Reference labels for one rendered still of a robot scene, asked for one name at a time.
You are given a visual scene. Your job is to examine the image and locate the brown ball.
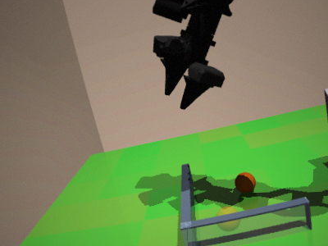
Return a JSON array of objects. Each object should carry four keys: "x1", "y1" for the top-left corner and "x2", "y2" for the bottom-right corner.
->
[{"x1": 235, "y1": 172, "x2": 256, "y2": 193}]

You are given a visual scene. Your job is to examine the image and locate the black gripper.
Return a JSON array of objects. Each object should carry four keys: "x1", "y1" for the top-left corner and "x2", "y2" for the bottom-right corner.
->
[{"x1": 160, "y1": 26, "x2": 225, "y2": 110}]

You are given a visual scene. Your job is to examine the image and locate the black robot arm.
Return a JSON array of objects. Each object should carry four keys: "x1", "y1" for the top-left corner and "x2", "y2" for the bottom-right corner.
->
[{"x1": 153, "y1": 0, "x2": 234, "y2": 62}]

